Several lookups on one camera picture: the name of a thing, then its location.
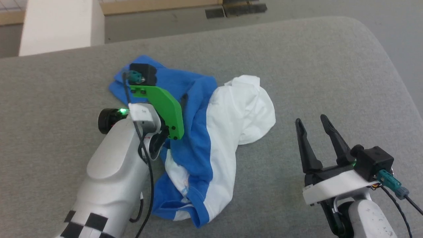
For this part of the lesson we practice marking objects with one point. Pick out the green white left gripper body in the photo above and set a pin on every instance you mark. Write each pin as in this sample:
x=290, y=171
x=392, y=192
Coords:
x=168, y=112

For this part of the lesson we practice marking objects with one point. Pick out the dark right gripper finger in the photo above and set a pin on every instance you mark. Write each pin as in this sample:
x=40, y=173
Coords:
x=337, y=142
x=307, y=148

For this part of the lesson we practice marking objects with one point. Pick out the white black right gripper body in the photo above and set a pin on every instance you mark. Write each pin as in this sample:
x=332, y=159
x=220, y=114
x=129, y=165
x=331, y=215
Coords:
x=337, y=186

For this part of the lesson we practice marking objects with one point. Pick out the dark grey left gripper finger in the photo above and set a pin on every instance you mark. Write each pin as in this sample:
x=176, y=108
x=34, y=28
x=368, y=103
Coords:
x=184, y=100

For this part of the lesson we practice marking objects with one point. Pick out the blue and white garment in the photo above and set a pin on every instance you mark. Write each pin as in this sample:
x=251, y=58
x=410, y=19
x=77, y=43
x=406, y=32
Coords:
x=198, y=158

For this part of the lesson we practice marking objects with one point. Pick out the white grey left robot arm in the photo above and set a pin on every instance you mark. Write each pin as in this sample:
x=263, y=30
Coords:
x=112, y=172

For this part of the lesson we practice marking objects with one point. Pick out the grey fabric sofa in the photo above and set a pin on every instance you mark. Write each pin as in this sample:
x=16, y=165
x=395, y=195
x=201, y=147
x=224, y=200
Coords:
x=330, y=76

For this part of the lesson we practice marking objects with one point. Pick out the long wooden baseboard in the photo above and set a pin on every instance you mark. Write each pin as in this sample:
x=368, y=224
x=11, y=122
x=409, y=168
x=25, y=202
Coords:
x=158, y=6

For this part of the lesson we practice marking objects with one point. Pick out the white square pillar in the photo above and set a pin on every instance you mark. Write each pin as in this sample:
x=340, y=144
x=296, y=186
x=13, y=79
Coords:
x=59, y=23

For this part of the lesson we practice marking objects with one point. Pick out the short wooden baseboard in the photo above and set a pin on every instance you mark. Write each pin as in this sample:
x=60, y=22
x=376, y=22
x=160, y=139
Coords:
x=11, y=18

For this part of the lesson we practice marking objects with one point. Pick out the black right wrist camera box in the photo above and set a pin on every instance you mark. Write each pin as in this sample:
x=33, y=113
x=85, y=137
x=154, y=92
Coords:
x=373, y=162

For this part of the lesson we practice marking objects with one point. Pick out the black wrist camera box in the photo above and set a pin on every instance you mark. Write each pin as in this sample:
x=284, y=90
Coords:
x=145, y=72
x=373, y=162

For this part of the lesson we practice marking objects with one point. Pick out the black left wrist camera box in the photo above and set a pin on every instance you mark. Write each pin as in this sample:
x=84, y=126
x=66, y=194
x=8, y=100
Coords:
x=145, y=72

